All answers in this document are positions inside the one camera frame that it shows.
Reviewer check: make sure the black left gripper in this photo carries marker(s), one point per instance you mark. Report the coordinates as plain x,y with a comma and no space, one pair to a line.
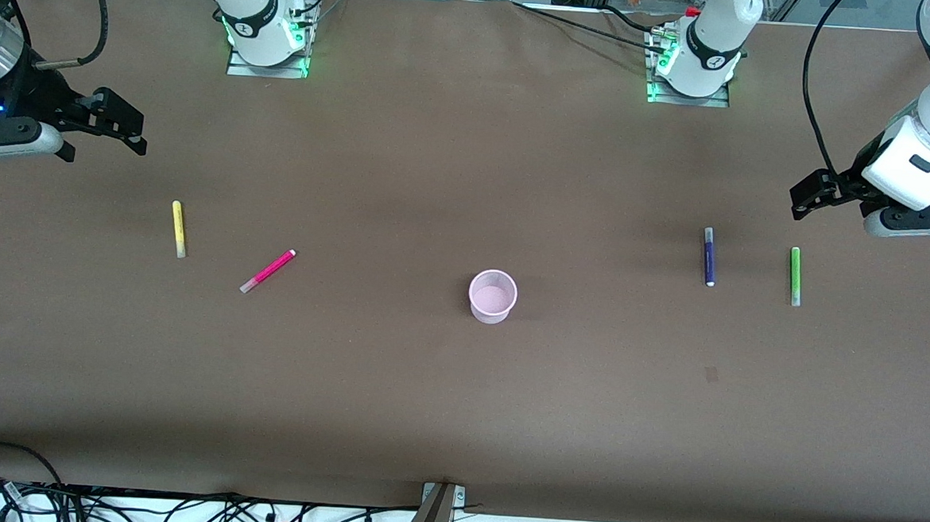
849,184

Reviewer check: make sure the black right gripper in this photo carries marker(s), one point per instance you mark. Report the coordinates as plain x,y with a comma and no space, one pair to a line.
34,101

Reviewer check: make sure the purple highlighter pen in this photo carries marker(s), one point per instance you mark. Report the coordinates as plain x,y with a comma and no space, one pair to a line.
709,258

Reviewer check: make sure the pink highlighter pen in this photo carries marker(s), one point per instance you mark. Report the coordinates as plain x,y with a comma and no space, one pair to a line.
268,270

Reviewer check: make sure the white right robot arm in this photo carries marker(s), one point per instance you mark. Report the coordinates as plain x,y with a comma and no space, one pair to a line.
255,11

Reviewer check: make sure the pink pen holder cup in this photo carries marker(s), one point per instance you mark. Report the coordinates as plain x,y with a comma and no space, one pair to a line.
492,297

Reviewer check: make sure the green highlighter pen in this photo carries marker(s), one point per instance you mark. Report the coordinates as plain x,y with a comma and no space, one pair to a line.
794,277

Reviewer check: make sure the yellow highlighter pen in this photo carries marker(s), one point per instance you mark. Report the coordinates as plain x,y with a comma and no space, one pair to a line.
178,230

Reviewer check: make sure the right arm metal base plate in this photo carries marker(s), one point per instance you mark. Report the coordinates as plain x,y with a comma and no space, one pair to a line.
240,66

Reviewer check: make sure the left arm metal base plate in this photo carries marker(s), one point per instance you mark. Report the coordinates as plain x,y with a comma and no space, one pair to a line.
716,101

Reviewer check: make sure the grey metal table edge bracket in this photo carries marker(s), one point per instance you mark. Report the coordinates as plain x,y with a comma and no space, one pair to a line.
434,518

